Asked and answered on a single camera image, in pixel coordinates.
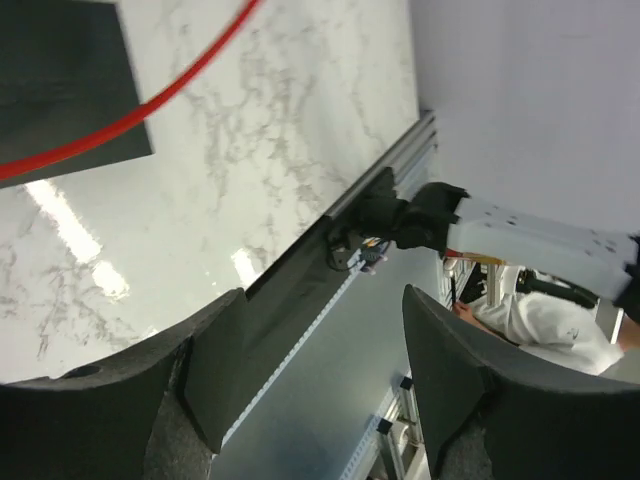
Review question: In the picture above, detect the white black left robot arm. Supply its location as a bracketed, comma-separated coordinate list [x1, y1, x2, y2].
[1, 182, 639, 479]

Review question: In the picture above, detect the aluminium front rail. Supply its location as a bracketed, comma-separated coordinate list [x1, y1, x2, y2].
[324, 110, 436, 219]

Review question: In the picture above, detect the black network switch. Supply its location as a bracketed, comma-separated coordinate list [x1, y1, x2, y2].
[1, 1, 141, 164]

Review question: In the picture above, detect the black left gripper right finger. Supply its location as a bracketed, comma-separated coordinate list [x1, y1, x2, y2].
[402, 285, 639, 479]

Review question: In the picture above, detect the white slotted cable duct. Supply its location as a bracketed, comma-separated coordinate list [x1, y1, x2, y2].
[219, 249, 391, 449]

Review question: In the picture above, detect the red ethernet cable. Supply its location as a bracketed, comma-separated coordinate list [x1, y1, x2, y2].
[0, 0, 264, 182]

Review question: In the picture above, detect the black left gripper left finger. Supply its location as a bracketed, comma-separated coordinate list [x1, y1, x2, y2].
[1, 289, 247, 479]

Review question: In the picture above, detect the person in white shirt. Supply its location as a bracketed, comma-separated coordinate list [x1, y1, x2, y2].
[452, 266, 639, 376]

